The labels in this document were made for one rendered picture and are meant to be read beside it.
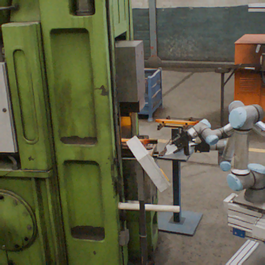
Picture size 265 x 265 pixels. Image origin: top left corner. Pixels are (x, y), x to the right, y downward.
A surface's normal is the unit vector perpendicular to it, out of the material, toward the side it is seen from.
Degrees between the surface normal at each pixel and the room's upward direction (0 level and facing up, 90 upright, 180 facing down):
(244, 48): 90
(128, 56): 90
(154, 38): 90
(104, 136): 89
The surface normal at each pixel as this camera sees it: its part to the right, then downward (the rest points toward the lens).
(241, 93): -0.39, 0.33
